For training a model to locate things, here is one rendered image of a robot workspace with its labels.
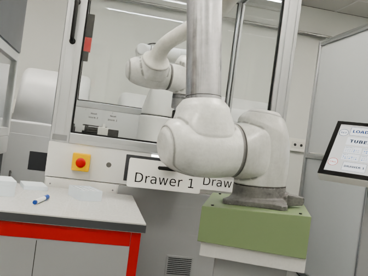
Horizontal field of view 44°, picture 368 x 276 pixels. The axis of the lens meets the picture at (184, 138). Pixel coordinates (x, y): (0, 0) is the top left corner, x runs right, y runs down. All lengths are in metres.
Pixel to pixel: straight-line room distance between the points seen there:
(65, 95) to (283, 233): 1.12
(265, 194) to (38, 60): 4.22
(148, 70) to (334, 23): 4.55
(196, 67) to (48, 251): 0.68
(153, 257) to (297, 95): 3.98
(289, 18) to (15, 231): 1.47
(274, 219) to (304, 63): 4.63
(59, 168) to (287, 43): 1.14
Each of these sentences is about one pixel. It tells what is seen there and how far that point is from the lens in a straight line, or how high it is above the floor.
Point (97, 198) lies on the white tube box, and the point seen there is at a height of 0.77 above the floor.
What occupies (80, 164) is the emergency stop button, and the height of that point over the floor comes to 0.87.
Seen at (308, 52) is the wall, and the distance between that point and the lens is 5.83.
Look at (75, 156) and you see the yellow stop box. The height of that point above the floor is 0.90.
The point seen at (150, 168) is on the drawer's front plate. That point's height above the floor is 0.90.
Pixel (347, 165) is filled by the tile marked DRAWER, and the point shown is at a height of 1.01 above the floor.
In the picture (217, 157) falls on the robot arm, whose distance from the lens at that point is 1.20.
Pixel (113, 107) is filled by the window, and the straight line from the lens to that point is 1.98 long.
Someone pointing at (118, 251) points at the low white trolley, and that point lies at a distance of 1.43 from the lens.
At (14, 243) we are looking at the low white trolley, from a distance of 1.44.
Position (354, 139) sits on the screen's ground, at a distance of 2.07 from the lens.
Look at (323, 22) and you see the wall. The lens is 5.98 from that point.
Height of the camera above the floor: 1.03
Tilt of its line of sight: level
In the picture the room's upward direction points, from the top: 8 degrees clockwise
